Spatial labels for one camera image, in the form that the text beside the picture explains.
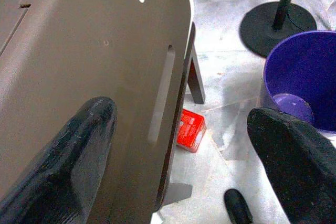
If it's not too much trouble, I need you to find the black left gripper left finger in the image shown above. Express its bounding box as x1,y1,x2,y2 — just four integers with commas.
0,97,118,224

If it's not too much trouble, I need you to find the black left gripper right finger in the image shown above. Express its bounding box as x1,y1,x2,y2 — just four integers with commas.
246,107,336,224

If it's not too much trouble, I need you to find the black robot foot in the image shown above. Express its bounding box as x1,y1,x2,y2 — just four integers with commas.
224,188,254,224

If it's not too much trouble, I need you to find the purple plastic bucket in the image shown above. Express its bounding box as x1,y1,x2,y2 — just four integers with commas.
263,30,336,133

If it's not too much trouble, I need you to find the small red box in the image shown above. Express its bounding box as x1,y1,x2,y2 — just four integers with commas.
176,108,207,154

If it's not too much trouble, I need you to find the black stand with round base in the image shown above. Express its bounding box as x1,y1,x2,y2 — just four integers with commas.
239,0,318,58

